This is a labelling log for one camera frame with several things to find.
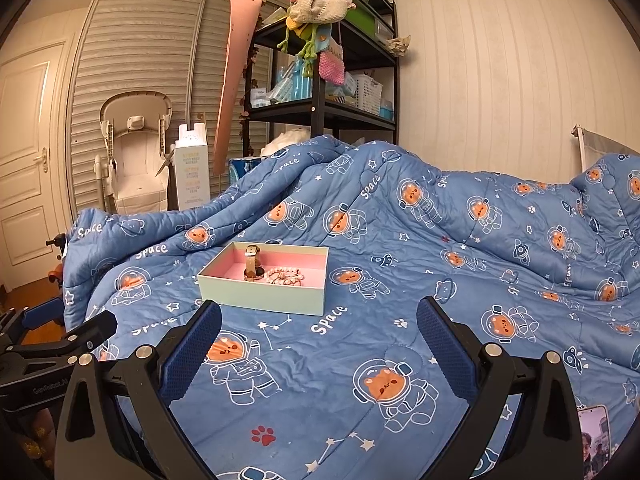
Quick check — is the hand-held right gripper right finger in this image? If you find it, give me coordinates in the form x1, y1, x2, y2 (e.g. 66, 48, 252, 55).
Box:
416, 295, 586, 480

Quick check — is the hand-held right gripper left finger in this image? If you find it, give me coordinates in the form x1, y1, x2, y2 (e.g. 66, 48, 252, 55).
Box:
54, 299, 223, 480

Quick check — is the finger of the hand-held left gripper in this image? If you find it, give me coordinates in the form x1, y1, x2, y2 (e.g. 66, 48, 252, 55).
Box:
0, 296, 67, 349
0, 311, 119, 367

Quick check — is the pink-lined jewelry box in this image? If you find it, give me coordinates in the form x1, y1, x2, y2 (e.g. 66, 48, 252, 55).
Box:
196, 241, 332, 317

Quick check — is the black knobbed stand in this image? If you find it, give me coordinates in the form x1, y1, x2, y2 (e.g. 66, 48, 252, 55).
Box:
45, 232, 69, 281

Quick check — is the blue astronaut bear blanket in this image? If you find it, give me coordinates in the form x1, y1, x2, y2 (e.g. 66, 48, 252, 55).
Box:
62, 135, 640, 480

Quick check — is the cream panelled door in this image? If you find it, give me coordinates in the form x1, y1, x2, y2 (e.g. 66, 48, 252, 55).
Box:
0, 42, 77, 293

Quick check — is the smartphone with lit screen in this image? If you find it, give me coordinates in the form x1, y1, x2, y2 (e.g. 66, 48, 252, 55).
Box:
577, 405, 614, 480

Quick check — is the white baby high chair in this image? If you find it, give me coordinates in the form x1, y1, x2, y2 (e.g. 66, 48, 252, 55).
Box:
94, 90, 174, 216

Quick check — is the tall white cardboard box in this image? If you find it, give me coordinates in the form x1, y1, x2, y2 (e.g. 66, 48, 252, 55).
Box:
170, 122, 212, 211

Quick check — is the blue tissue pack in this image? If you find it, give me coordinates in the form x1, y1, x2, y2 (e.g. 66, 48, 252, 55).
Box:
228, 156, 268, 184

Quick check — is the white fluffy stuffing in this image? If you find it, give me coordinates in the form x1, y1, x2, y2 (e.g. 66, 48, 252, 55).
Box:
260, 127, 311, 157

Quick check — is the white framed fabric rack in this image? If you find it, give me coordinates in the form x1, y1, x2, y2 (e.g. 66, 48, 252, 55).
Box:
572, 124, 640, 172

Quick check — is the white plastic basket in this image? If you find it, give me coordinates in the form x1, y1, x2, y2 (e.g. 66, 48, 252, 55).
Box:
350, 72, 384, 114

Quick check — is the black metal shelf rack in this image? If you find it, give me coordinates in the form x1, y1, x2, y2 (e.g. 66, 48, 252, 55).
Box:
242, 0, 401, 161

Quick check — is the cream louvered closet door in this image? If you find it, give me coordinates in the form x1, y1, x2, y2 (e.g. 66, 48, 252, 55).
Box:
67, 0, 273, 211

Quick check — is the long pink folded board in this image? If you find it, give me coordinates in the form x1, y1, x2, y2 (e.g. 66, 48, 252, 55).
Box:
212, 0, 263, 176

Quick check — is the blue bottles pack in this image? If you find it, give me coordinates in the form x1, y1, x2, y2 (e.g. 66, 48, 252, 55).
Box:
287, 57, 316, 102

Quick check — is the pink crochet pouch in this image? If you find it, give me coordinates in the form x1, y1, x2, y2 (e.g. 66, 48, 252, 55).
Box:
316, 50, 346, 84

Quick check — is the green crochet frog toy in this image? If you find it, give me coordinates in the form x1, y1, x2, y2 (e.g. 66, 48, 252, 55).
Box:
277, 15, 331, 64

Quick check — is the green storage box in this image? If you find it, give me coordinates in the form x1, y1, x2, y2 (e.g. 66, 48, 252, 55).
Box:
345, 7, 382, 41

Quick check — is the beige strap wristwatch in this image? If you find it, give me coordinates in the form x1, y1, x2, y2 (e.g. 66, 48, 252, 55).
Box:
243, 244, 266, 282

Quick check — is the white pearl bracelet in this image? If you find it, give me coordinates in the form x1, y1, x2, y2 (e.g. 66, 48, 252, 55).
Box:
262, 266, 306, 288

